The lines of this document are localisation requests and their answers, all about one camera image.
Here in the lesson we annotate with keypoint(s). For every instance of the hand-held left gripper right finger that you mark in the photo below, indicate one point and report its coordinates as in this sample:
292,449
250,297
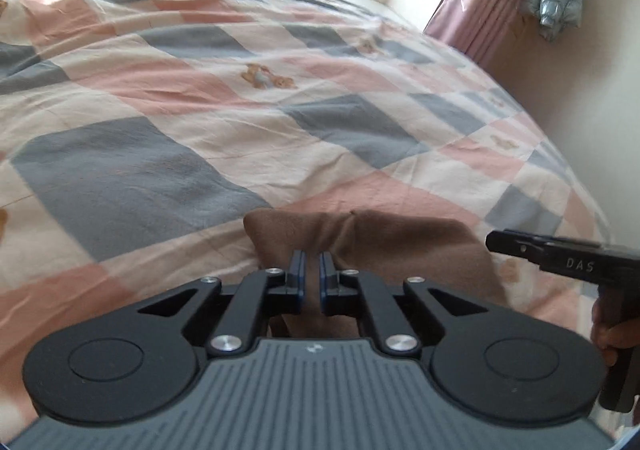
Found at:
326,282

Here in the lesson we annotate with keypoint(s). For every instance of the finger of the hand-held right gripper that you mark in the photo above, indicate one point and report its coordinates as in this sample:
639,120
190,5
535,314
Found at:
515,242

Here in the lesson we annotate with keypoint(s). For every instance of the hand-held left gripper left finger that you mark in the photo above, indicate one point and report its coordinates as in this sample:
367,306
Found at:
298,280

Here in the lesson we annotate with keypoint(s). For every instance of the checkered bear print blanket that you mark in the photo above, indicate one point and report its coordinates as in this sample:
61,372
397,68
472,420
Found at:
200,105

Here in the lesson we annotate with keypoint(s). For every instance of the brown garment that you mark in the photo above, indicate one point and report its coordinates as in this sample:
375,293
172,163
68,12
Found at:
400,240

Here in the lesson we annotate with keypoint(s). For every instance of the person's right hand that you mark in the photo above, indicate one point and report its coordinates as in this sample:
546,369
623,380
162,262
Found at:
609,337

